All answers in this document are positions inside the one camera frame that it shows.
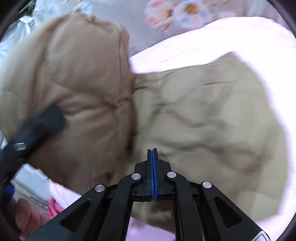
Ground olive quilted puffer jacket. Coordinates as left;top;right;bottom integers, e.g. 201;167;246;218
1;14;287;221

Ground person's left hand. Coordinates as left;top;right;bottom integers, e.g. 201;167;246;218
15;198;49;240

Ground silver grey curtain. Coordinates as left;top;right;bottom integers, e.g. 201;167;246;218
0;8;35;67

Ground grey floral blanket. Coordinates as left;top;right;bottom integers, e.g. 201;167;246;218
33;0;287;55

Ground pink bed sheet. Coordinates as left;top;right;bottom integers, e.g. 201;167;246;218
48;16;296;241

